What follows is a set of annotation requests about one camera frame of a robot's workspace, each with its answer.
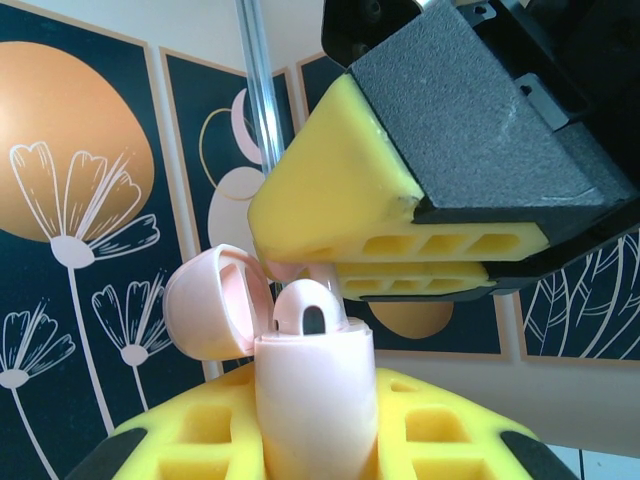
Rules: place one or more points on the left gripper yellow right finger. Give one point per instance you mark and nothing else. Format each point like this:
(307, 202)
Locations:
(450, 440)

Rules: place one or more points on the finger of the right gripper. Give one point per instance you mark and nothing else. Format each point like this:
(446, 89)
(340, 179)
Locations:
(425, 150)
(425, 282)

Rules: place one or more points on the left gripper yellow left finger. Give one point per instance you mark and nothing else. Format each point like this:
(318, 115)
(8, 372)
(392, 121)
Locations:
(200, 430)

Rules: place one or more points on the pink earbud charging case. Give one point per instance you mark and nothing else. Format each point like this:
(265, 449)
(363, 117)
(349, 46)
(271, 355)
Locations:
(315, 390)

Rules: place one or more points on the aluminium frame post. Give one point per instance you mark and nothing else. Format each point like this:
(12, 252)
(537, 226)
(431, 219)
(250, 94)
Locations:
(260, 75)

